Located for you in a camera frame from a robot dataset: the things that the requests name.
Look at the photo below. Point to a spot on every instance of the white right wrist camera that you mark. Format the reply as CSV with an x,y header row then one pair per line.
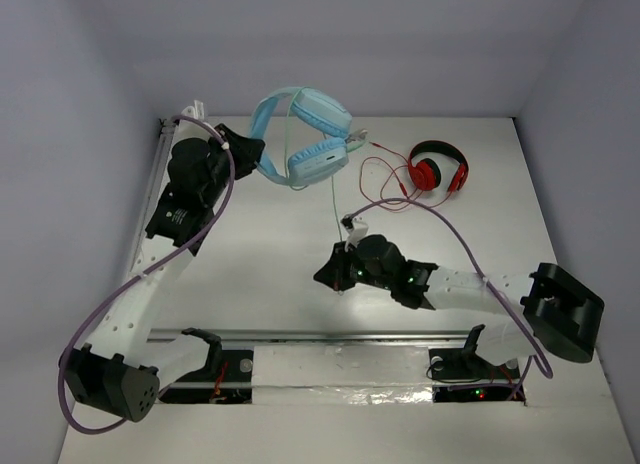
x,y
356,229

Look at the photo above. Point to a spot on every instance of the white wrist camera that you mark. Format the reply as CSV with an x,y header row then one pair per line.
x,y
356,229
196,110

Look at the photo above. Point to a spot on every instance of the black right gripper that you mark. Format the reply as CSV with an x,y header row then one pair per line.
x,y
334,272

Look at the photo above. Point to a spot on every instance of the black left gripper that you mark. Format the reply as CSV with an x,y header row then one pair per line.
x,y
236,147

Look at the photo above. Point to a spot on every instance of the light blue headphones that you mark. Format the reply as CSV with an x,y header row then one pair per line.
x,y
315,139

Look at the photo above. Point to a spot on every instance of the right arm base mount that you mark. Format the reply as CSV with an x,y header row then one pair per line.
x,y
458,375

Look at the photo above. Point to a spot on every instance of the red black headphones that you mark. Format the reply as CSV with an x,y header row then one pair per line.
x,y
426,175

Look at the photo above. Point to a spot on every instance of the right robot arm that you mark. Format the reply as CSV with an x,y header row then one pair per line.
x,y
546,309

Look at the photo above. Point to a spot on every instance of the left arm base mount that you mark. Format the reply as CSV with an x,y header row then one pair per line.
x,y
225,377

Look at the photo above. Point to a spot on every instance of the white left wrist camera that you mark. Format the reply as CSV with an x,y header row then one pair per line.
x,y
196,110

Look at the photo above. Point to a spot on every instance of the metal base rail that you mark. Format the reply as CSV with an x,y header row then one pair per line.
x,y
267,337

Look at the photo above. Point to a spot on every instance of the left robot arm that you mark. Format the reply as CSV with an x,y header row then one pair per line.
x,y
108,364

